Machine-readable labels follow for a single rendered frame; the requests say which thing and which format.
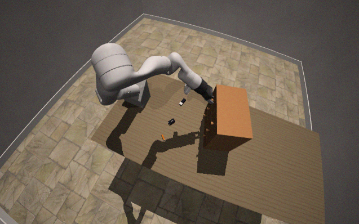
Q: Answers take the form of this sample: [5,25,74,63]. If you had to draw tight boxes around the small brown wooden chest of drawers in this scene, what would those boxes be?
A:
[203,84,253,152]

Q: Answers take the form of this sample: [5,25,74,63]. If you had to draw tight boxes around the black 9v battery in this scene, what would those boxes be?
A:
[168,118,175,125]

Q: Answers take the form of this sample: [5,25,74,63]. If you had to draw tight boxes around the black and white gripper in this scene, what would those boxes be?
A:
[184,73,214,104]

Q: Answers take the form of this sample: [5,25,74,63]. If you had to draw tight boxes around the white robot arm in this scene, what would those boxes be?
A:
[91,43,195,105]

